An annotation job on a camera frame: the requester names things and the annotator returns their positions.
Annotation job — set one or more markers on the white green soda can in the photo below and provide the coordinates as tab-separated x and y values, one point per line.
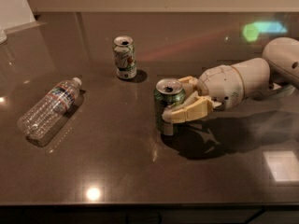
124	57

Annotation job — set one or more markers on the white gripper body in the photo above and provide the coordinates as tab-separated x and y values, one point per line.
217	85

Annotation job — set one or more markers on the clear plastic water bottle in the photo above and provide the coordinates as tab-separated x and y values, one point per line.
36	122

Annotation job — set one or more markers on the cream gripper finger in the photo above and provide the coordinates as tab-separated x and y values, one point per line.
189	84
194	107

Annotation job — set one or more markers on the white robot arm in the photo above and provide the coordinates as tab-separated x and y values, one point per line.
275	74

